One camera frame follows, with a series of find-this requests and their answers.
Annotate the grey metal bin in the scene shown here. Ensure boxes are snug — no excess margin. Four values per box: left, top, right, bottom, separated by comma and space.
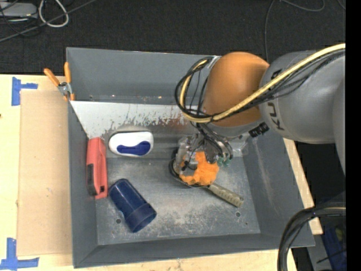
65, 47, 316, 269

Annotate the dark blue plastic cup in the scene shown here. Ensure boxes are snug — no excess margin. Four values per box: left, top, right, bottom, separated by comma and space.
108, 178, 158, 233

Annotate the brown cardboard board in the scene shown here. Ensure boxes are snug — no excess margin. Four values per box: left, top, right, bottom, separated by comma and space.
16, 90, 73, 266

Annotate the red and black flat box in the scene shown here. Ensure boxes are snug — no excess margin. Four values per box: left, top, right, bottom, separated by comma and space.
85, 137, 109, 200

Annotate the orange crumpled cloth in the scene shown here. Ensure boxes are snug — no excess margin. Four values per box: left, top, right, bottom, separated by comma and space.
179, 150, 220, 186

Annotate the black cylinder on white bracket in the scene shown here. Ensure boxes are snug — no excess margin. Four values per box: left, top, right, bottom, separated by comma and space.
231, 121, 270, 153

